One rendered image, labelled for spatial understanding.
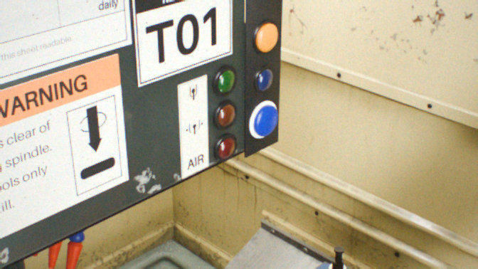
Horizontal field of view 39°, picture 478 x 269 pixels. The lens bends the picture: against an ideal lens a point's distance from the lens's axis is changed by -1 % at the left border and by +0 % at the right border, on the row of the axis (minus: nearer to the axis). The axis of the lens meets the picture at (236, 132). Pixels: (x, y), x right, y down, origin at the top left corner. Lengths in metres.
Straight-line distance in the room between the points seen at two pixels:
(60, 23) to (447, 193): 1.10
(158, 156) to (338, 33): 0.96
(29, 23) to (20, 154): 0.09
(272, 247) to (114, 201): 1.30
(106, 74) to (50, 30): 0.06
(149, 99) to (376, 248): 1.16
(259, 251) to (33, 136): 1.39
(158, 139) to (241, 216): 1.39
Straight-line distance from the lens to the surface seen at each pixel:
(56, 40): 0.47
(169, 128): 0.55
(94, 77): 0.49
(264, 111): 0.62
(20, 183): 0.49
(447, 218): 1.48
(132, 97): 0.52
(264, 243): 1.84
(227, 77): 0.57
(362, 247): 1.66
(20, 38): 0.45
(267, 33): 0.59
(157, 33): 0.52
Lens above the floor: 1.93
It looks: 28 degrees down
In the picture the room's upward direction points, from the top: straight up
